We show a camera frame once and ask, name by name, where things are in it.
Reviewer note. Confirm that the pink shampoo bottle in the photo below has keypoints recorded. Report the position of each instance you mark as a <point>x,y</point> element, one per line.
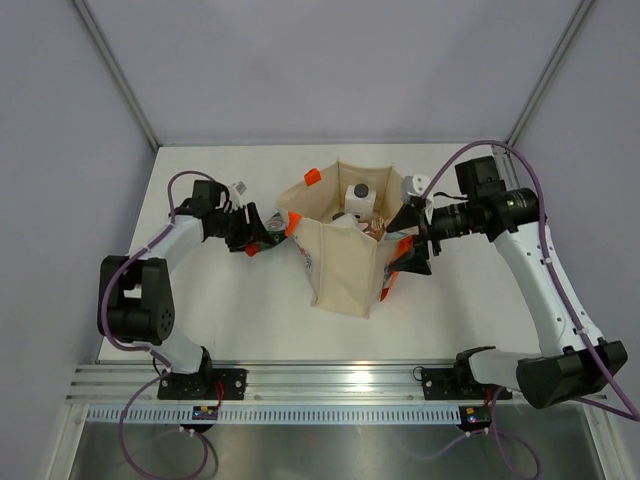
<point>375,227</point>

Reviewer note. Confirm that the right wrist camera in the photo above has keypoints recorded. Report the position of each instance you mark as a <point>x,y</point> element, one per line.
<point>414,187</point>

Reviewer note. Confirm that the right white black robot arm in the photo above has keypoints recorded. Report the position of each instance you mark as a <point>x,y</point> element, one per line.
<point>575,359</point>

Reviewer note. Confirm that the cream canvas bag orange handles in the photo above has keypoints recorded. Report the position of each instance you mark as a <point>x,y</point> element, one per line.
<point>348,269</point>

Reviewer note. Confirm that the white bottle black cap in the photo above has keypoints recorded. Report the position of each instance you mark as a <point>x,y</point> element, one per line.
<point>360,201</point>

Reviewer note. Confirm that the aluminium rail frame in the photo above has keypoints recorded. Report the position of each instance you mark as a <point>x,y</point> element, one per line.
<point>360,393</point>

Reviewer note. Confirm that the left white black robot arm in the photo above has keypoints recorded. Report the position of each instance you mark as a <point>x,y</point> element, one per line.
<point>136,310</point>

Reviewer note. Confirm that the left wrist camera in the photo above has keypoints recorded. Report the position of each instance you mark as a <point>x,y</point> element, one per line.
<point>236,191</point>

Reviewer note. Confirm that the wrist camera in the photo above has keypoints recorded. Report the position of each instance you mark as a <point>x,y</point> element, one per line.
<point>414,187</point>
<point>236,191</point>

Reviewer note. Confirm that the green dish soap bottle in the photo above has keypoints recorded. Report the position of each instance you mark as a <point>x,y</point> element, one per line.
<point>271,235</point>

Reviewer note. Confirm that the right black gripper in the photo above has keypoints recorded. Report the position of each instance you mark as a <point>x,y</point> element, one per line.
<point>417,259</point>

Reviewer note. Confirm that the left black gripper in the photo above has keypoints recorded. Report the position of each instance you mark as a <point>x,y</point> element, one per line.
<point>249,232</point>

